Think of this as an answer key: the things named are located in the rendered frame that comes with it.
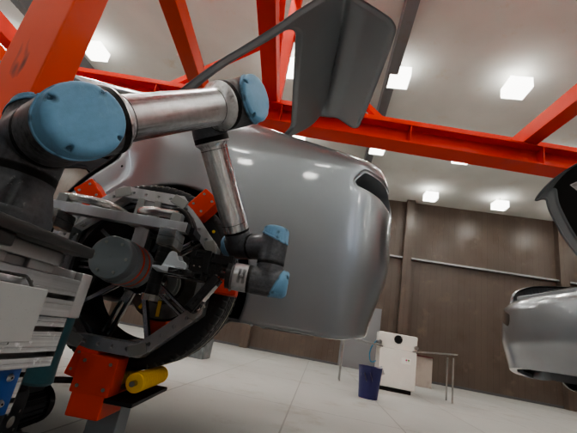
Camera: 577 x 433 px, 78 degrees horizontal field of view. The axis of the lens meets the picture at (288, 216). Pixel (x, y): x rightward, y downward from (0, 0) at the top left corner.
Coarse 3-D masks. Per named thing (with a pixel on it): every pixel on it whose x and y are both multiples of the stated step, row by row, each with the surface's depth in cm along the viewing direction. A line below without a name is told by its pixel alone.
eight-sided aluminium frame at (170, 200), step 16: (112, 192) 126; (128, 192) 126; (144, 192) 126; (160, 192) 126; (80, 224) 123; (208, 240) 121; (64, 256) 120; (80, 320) 117; (176, 320) 113; (192, 320) 113; (80, 336) 111; (96, 336) 111; (160, 336) 113; (112, 352) 110; (128, 352) 110; (144, 352) 110
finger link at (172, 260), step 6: (174, 252) 96; (168, 258) 95; (174, 258) 95; (162, 264) 95; (168, 264) 95; (174, 264) 95; (180, 264) 95; (186, 264) 96; (156, 270) 95; (162, 270) 94
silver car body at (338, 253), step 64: (320, 0) 231; (320, 64) 294; (384, 64) 280; (256, 128) 187; (256, 192) 171; (320, 192) 172; (384, 192) 190; (320, 256) 163; (384, 256) 173; (256, 320) 153; (320, 320) 154
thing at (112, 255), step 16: (112, 240) 106; (128, 240) 111; (96, 256) 104; (112, 256) 104; (128, 256) 104; (144, 256) 113; (96, 272) 103; (112, 272) 103; (128, 272) 106; (144, 272) 114
